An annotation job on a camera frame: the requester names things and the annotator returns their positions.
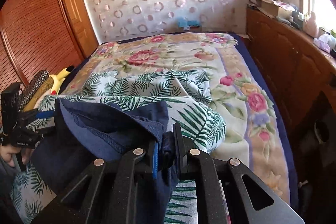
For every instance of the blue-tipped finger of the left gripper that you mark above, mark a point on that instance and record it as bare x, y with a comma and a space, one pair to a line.
45, 114

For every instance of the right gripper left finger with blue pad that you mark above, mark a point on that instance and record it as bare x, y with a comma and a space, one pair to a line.
105, 192

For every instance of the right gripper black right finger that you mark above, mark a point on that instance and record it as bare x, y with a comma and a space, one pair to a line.
228, 191

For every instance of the navy blue printed t-shirt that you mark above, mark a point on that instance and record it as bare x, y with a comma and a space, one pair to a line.
86, 131

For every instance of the person's left hand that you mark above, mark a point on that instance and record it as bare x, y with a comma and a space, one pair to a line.
8, 151

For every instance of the dark circle-patterned pillow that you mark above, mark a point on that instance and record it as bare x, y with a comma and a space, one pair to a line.
33, 86

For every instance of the yellow plush toy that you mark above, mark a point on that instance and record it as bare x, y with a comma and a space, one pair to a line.
59, 78

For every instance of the floral blanket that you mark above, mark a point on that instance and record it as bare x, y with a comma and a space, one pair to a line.
214, 88

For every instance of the green leaf-print sheet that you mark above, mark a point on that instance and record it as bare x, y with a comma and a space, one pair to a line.
30, 194

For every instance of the wooden louvered wardrobe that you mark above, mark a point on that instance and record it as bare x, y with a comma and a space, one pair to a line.
35, 35

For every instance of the wooden door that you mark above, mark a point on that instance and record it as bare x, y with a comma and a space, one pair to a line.
81, 26

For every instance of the blue tissue box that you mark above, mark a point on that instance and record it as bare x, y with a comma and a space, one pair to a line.
186, 25

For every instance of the wooden sideboard cabinet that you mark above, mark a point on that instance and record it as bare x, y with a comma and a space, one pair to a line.
294, 69

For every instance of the white plastic bag on cabinet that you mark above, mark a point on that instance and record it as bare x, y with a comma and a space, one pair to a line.
325, 42

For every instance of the cardboard box on cabinet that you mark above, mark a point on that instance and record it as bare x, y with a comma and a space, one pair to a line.
275, 10

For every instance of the pink bottle on cabinet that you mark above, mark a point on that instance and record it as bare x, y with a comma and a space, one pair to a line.
309, 24

